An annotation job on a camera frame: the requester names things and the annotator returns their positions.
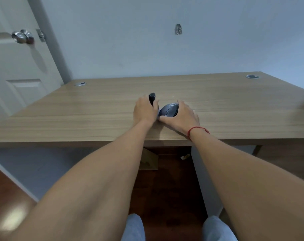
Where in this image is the person's right hand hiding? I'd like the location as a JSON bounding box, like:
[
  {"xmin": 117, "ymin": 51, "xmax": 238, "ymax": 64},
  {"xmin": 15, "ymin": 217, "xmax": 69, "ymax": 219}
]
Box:
[{"xmin": 159, "ymin": 99, "xmax": 201, "ymax": 138}]

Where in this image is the person's left hand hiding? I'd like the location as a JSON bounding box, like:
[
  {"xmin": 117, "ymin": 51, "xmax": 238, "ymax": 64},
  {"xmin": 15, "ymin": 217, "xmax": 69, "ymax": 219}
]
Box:
[{"xmin": 133, "ymin": 95, "xmax": 160, "ymax": 126}]

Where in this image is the dark grey computer mouse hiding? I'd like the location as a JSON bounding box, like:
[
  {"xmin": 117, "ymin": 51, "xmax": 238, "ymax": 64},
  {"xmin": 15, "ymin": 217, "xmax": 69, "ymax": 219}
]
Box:
[{"xmin": 158, "ymin": 103, "xmax": 180, "ymax": 118}]

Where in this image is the person's left forearm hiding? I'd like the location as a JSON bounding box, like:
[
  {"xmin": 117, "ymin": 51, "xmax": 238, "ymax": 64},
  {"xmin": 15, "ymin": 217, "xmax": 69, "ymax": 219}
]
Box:
[{"xmin": 9, "ymin": 120, "xmax": 155, "ymax": 241}]

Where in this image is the person's right forearm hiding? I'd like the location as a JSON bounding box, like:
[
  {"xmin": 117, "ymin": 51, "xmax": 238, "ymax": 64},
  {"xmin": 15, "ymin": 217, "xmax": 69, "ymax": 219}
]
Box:
[{"xmin": 188, "ymin": 128, "xmax": 304, "ymax": 241}]

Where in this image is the brown cardboard box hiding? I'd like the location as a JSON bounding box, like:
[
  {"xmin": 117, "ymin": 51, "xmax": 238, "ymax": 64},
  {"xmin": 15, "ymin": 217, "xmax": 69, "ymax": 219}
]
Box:
[{"xmin": 139, "ymin": 147, "xmax": 159, "ymax": 171}]

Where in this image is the white desk leg panel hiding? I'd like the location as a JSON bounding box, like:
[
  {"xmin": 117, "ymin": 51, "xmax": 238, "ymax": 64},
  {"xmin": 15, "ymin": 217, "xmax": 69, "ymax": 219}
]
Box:
[{"xmin": 191, "ymin": 145, "xmax": 224, "ymax": 217}]

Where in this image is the person's left leg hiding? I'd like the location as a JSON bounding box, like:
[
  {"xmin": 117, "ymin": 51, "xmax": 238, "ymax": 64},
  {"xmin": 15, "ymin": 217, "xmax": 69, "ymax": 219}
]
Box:
[{"xmin": 120, "ymin": 213, "xmax": 146, "ymax": 241}]

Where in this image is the person's leg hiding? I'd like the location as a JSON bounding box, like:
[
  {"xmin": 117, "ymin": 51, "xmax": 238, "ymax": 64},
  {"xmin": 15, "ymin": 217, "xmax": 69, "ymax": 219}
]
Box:
[
  {"xmin": 120, "ymin": 213, "xmax": 146, "ymax": 241},
  {"xmin": 201, "ymin": 215, "xmax": 239, "ymax": 241}
]

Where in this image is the person's right leg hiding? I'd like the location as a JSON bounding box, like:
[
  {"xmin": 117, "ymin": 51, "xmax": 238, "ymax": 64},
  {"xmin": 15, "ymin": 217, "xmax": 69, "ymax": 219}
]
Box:
[{"xmin": 201, "ymin": 215, "xmax": 239, "ymax": 241}]

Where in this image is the silver door latch plate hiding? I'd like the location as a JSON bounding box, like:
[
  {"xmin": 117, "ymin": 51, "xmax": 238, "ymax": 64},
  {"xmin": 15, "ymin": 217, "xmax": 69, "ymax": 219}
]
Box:
[{"xmin": 36, "ymin": 28, "xmax": 46, "ymax": 43}]

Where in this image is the white panelled door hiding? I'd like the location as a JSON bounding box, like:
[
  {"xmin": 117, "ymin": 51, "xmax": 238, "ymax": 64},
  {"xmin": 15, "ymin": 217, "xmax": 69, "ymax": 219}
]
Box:
[{"xmin": 0, "ymin": 0, "xmax": 65, "ymax": 126}]

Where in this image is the silver door knob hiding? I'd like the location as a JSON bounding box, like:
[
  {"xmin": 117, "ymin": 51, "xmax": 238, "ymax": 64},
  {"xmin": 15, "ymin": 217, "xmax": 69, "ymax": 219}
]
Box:
[{"xmin": 11, "ymin": 29, "xmax": 35, "ymax": 45}]

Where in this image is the red string bracelet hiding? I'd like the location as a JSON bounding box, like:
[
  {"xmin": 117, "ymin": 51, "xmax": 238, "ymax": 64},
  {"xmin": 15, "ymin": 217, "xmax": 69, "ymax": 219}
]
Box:
[{"xmin": 187, "ymin": 126, "xmax": 210, "ymax": 141}]

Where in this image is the white door frame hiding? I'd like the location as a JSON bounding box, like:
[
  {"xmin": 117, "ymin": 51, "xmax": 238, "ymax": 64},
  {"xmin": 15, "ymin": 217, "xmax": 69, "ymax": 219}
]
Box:
[{"xmin": 26, "ymin": 0, "xmax": 73, "ymax": 85}]

